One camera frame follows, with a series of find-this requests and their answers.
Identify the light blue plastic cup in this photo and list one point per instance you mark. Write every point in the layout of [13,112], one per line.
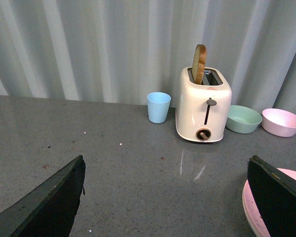
[158,106]

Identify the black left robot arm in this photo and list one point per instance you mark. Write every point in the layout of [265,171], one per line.
[49,210]

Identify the toasted bread slice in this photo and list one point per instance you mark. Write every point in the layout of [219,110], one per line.
[199,62]

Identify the cream white toaster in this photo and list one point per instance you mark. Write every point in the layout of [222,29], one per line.
[202,110]

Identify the pink bowl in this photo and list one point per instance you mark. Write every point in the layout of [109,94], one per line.
[279,122]

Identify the mint green bowl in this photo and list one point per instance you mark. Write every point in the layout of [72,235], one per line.
[242,119]

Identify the pink plate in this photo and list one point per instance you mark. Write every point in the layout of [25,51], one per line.
[251,210]

